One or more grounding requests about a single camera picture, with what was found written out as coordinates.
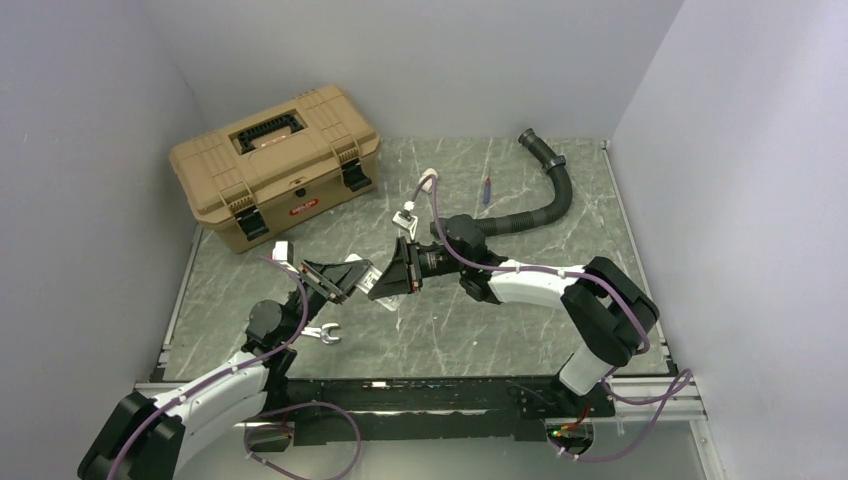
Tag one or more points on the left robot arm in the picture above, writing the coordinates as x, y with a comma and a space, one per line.
153, 437

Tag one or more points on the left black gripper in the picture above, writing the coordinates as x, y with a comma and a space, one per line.
338, 279

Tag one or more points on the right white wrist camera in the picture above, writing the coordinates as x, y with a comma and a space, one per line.
406, 222

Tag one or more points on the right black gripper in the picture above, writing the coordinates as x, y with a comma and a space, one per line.
396, 279

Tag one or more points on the blue red pen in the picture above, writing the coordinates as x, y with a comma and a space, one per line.
487, 189

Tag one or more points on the silver open-end wrench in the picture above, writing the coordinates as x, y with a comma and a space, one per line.
325, 333

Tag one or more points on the white pipe fitting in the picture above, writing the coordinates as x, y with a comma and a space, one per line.
430, 176

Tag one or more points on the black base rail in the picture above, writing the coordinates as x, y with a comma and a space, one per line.
312, 423

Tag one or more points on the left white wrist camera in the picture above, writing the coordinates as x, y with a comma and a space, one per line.
283, 255

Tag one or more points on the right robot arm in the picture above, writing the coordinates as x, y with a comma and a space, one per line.
610, 312

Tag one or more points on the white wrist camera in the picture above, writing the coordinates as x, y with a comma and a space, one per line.
406, 222
283, 255

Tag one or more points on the tan plastic toolbox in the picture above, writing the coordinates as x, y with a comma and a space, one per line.
260, 176

